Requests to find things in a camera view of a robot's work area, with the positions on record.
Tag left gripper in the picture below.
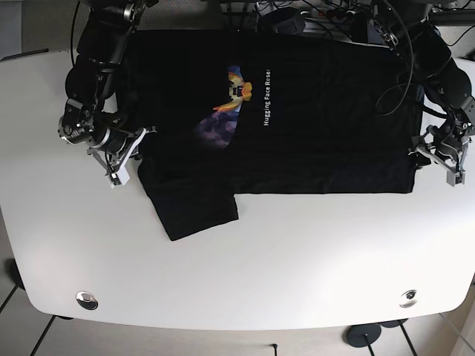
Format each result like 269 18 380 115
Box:
410 125 474 178

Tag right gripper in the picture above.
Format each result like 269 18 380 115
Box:
87 126 157 177

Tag black T-shirt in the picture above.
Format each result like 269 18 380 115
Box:
117 30 422 241

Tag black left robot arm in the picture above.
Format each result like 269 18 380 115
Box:
355 1 474 186

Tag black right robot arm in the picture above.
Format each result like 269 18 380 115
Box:
58 1 156 186

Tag left silver table grommet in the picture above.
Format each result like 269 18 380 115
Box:
76 291 99 311

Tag silver table grommet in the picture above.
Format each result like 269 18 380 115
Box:
398 289 419 309
76 291 99 311

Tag right silver table grommet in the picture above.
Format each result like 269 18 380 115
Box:
398 289 419 309

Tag black round stand base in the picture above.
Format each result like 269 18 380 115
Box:
344 323 381 348

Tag black power adapter box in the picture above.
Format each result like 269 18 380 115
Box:
260 7 306 35

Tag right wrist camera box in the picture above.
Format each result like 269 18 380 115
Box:
106 168 130 188

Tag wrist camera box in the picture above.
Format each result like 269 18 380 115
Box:
106 168 130 188
446 171 465 187

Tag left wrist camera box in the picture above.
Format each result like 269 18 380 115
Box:
446 171 465 187

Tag tangled black cables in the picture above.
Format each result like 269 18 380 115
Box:
218 0 475 53

